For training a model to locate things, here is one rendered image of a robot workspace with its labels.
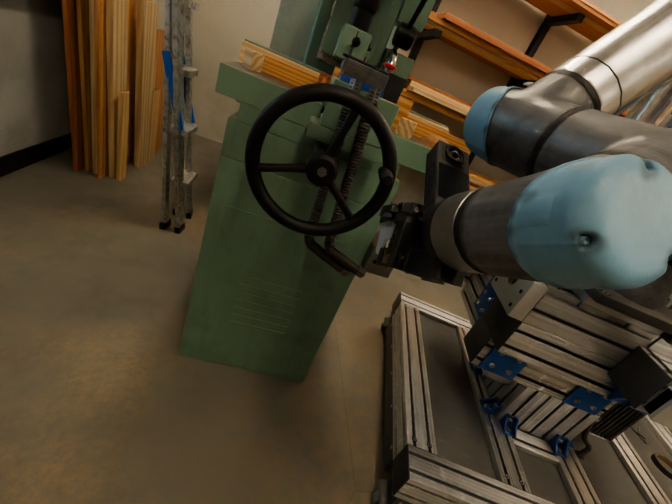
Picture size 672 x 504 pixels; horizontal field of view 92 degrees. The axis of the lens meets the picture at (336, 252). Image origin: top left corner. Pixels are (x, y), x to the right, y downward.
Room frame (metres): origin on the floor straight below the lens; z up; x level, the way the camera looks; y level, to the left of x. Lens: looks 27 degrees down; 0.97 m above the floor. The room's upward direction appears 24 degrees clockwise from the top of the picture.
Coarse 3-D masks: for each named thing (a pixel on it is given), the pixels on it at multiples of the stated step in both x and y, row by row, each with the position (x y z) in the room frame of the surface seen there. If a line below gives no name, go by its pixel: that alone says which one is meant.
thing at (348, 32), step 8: (344, 24) 0.89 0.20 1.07; (344, 32) 0.89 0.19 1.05; (352, 32) 0.90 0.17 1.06; (360, 32) 0.90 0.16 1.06; (344, 40) 0.89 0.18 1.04; (368, 40) 0.91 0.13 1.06; (336, 48) 0.89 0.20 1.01; (344, 48) 0.89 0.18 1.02; (352, 48) 0.90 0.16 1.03; (360, 48) 0.90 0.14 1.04; (368, 48) 0.93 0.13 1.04; (336, 56) 0.90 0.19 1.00; (344, 56) 0.90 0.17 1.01; (360, 56) 0.90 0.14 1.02
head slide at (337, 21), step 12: (336, 0) 1.01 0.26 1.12; (348, 0) 1.02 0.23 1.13; (384, 0) 1.04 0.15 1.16; (336, 12) 1.01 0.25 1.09; (348, 12) 1.02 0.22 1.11; (384, 12) 1.04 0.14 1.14; (336, 24) 1.02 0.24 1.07; (372, 24) 1.04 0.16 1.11; (384, 24) 1.05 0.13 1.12; (336, 36) 1.02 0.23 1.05; (372, 36) 1.04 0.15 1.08; (324, 48) 1.01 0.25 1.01; (372, 48) 1.04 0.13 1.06
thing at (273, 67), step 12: (264, 60) 0.89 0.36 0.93; (276, 60) 0.90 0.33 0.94; (264, 72) 0.89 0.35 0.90; (276, 72) 0.90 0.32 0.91; (288, 72) 0.91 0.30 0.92; (300, 72) 0.91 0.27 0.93; (300, 84) 0.91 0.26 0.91; (420, 132) 1.00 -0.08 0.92; (432, 132) 1.01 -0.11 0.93; (444, 132) 1.02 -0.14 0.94; (456, 144) 1.03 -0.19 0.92
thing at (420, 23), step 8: (408, 0) 1.14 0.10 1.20; (416, 0) 1.15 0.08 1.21; (432, 0) 1.16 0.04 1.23; (408, 8) 1.14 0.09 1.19; (416, 8) 1.15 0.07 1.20; (424, 8) 1.15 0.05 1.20; (400, 16) 1.14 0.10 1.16; (408, 16) 1.14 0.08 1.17; (424, 16) 1.16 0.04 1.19; (416, 24) 1.15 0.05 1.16; (424, 24) 1.16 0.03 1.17
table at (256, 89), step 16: (224, 64) 0.73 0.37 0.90; (240, 64) 0.85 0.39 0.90; (224, 80) 0.73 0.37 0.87; (240, 80) 0.74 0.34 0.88; (256, 80) 0.74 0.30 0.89; (272, 80) 0.81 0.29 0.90; (240, 96) 0.74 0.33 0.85; (256, 96) 0.75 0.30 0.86; (272, 96) 0.75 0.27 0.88; (288, 112) 0.76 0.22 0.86; (304, 112) 0.77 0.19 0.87; (320, 112) 0.78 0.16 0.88; (320, 128) 0.69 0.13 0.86; (352, 144) 0.71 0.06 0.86; (368, 144) 0.72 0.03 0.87; (400, 144) 0.83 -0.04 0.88; (416, 144) 0.84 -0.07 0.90; (400, 160) 0.83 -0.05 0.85; (416, 160) 0.84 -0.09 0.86
